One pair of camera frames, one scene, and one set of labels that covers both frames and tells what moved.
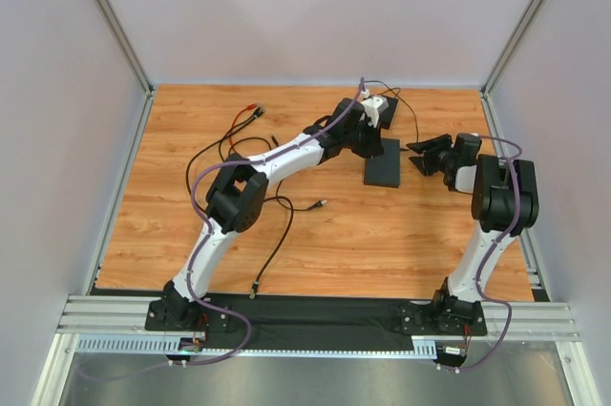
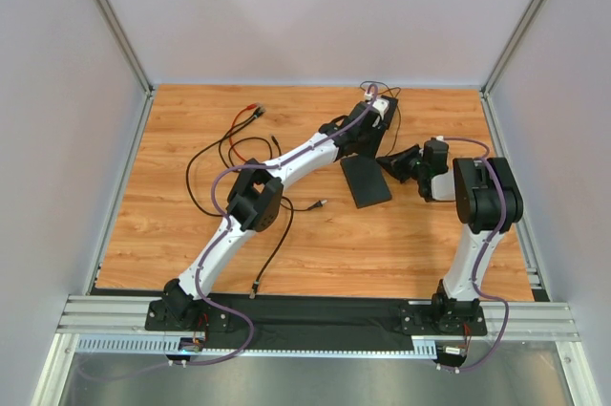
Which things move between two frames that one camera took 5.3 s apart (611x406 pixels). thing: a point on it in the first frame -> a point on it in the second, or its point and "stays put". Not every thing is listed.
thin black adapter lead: (417, 126) -> (399, 113)
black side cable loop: (257, 283) stays put
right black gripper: (433, 156) -> (415, 166)
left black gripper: (370, 139) stays put
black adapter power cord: (318, 203) stays put
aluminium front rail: (128, 314) stays put
